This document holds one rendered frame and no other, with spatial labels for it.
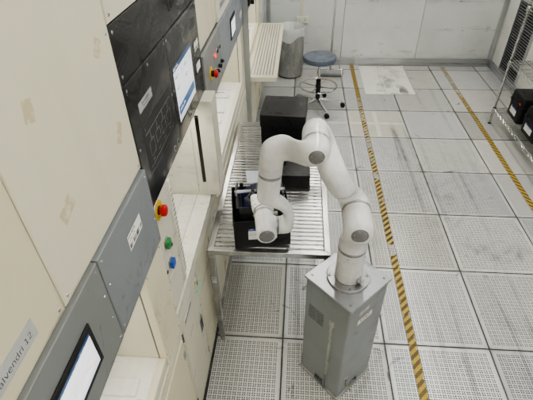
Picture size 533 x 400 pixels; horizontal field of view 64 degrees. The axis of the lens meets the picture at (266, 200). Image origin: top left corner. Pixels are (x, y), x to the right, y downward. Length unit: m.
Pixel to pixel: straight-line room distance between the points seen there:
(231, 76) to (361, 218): 2.13
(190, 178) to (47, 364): 1.48
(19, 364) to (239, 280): 2.24
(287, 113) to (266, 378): 1.55
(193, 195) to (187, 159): 0.22
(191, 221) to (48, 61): 1.38
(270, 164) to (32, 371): 0.99
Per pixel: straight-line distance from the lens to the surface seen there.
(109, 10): 1.14
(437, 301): 3.03
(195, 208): 2.19
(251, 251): 2.08
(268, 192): 1.61
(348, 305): 1.89
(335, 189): 1.59
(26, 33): 0.84
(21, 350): 0.84
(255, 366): 2.59
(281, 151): 1.50
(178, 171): 2.22
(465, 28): 6.46
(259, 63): 3.93
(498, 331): 3.03
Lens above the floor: 2.24
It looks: 39 degrees down
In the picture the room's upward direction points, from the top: 1 degrees counter-clockwise
